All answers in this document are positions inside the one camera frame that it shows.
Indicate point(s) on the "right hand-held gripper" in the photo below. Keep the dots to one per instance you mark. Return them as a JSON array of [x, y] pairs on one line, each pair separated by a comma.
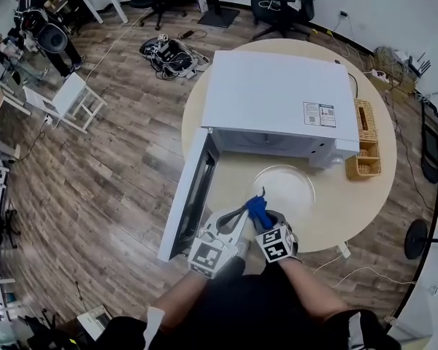
[[277, 244]]

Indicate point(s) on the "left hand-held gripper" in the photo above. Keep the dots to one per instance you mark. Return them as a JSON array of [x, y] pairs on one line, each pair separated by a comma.
[[208, 257]]

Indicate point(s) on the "blue cloth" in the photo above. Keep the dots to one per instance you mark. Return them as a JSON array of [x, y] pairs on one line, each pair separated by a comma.
[[259, 208]]

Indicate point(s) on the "glass turntable plate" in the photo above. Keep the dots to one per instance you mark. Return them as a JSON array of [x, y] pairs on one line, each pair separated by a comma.
[[288, 190]]

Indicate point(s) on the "person's left forearm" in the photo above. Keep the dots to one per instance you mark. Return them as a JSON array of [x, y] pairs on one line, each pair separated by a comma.
[[182, 297]]

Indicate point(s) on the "person's right forearm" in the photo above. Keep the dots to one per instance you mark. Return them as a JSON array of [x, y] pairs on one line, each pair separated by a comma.
[[310, 290]]

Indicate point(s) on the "white microwave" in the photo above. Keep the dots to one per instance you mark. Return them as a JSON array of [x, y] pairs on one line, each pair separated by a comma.
[[273, 89]]

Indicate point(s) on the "person's white shoe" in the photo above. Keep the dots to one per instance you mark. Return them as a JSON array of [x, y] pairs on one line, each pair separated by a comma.
[[244, 248]]

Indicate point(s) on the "person's black clothing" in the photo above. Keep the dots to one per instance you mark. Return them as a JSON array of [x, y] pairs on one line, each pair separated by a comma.
[[255, 305]]

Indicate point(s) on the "round beige table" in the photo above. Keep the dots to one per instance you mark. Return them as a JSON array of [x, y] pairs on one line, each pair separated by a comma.
[[350, 202]]

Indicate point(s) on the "wicker basket organizer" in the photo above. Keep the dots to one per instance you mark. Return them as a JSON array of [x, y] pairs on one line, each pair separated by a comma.
[[365, 122]]

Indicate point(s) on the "black standing fan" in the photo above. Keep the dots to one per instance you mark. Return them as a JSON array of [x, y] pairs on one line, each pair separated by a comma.
[[416, 239]]

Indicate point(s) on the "white toaster oven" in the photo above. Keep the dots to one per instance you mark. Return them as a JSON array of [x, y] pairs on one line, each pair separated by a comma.
[[93, 321]]

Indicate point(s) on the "black folded mats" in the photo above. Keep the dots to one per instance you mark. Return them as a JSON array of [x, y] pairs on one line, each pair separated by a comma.
[[431, 140]]

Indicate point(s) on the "white stool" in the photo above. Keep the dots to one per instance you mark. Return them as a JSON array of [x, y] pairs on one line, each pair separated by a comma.
[[71, 95]]

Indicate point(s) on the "black swivel chair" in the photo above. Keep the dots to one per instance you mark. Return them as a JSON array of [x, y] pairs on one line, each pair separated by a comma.
[[47, 330]]

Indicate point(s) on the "black office chair with headrest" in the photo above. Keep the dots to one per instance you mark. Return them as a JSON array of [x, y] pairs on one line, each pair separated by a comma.
[[281, 6]]

